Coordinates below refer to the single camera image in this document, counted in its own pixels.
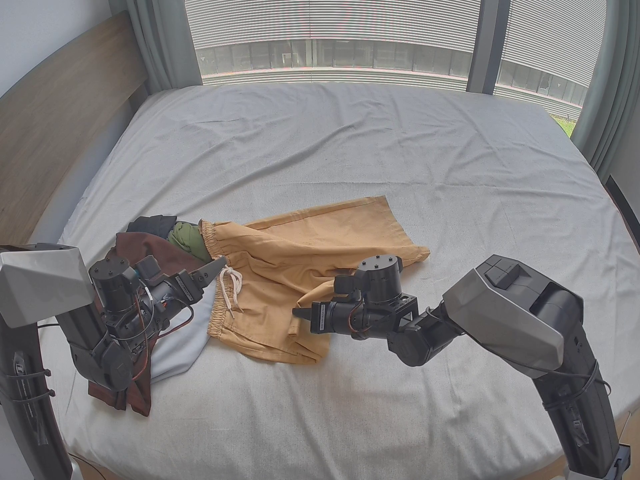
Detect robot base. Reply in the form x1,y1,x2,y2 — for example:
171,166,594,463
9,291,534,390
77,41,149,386
560,443,634,480

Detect grey-green curtain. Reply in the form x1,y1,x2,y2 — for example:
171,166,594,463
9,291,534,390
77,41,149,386
570,0,640,185
102,0,204,95

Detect pale blue garment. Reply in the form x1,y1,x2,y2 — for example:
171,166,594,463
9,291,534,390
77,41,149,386
148,280,223,385

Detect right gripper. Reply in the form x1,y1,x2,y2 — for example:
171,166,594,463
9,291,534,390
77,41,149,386
292,300,364,337

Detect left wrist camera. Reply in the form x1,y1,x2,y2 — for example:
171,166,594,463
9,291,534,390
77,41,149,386
134,255,162,280

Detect window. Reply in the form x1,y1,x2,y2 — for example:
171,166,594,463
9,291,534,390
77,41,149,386
179,0,610,136

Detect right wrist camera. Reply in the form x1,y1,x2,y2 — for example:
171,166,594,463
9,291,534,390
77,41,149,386
332,273,364,302

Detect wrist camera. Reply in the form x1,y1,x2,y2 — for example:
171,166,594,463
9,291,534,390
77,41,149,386
332,273,364,302
134,255,162,280

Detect mustard yellow shorts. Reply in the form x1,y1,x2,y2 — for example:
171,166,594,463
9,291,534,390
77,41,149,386
200,195,432,365

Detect black garment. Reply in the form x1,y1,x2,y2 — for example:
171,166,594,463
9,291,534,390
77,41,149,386
125,214,179,242

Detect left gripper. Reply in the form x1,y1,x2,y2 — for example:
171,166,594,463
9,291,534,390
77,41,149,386
149,257,227,315

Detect bed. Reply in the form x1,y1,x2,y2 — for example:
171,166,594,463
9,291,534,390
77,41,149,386
0,10,640,480

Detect brown garment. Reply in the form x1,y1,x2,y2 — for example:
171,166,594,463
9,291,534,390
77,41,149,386
87,230,202,419

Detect green garment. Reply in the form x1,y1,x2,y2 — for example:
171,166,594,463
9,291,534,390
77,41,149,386
167,220,213,265

